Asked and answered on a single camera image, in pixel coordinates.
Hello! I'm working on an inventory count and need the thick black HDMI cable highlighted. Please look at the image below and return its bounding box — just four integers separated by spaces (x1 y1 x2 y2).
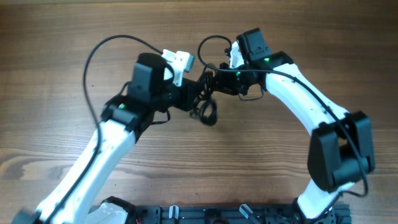
189 70 218 127

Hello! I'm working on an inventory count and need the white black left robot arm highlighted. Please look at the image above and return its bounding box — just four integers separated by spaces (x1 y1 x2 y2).
12 50 195 223

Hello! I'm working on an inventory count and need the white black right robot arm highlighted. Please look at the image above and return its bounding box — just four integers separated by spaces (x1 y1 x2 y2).
216 28 375 223

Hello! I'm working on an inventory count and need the black right camera cable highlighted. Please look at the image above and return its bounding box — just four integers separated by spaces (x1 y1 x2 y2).
197 34 369 198

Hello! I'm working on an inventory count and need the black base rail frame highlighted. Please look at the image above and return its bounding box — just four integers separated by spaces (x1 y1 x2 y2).
129 203 352 224

